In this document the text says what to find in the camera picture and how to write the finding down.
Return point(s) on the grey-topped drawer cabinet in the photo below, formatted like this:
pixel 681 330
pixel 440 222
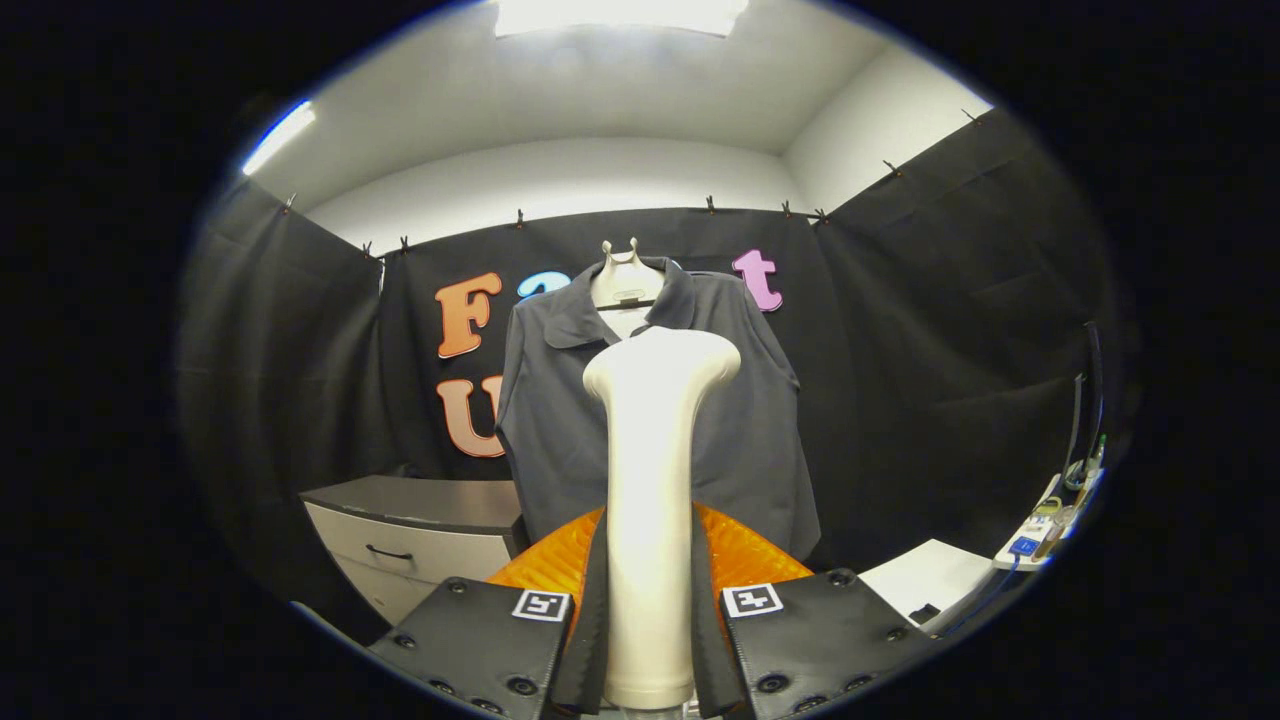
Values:
pixel 420 498

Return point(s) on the row of black cloth clips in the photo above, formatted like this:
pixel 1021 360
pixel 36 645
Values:
pixel 710 203

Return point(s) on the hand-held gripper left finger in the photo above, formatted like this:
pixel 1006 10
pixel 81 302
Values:
pixel 590 620

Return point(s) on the narrow ceiling light panel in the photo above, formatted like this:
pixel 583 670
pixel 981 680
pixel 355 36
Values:
pixel 278 137

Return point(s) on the dark curved stand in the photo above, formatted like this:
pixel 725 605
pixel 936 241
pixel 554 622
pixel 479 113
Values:
pixel 1076 420

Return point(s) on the white tray with small items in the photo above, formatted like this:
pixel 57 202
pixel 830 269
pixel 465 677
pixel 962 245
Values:
pixel 1003 560

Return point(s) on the grey button-up shirt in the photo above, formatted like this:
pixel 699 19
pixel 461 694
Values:
pixel 760 430

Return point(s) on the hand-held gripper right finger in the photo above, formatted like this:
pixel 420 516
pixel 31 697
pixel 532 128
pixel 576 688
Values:
pixel 705 620

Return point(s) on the large ceiling light panel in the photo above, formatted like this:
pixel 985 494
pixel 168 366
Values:
pixel 620 15

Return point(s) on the white storage box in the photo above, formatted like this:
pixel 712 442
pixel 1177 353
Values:
pixel 920 575

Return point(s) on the cream mannequin torso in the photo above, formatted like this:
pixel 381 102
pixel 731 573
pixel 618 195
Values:
pixel 620 280

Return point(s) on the white garment steamer head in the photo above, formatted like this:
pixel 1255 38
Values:
pixel 650 480

